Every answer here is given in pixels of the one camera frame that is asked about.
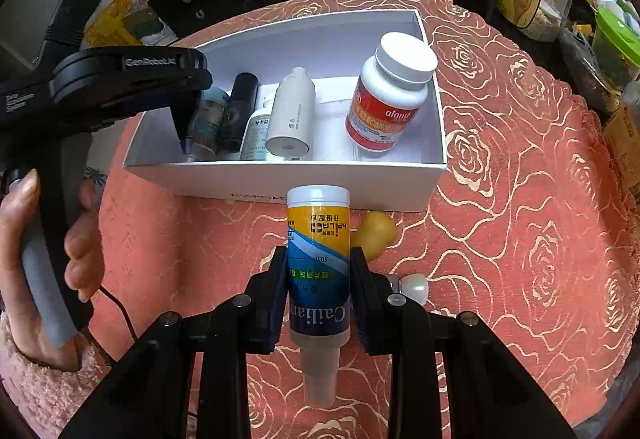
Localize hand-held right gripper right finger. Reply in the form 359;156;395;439
349;246;581;439

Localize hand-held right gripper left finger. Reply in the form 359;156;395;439
59;246;291;439

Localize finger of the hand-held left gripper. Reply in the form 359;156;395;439
170;91;203;154

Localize blue-lidded small jar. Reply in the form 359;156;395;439
190;87;231;157

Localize black bottle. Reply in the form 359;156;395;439
220;73;259;152

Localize green labelled white bottle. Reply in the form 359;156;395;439
239;99;276;161

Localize blue and yellow labelled bottle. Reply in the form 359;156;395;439
286;185;353;407

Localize plain white bottle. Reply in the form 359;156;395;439
265;67;317;160

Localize white cardboard box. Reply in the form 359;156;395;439
122;10;448;213

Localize red labelled white pill bottle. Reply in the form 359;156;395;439
345;32;438;153

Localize person's left forearm pink sleeve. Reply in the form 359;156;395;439
0;311;118;439

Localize person's left hand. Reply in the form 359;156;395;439
0;169;103;367

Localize yellow boxes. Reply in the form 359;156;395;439
82;0;136;47

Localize yellow rounded bottle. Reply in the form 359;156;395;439
350;211;398;262

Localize grey floral cushion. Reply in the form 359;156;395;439
82;166;108;192

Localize clear plastic case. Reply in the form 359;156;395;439
312;101;361;160

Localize brown cardboard carton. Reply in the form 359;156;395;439
602;104;640;190

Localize dark plastic bag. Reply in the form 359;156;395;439
560;26;621;114

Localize green lidded container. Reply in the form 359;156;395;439
592;6;640;90

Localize black cable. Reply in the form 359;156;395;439
97;286;138;365

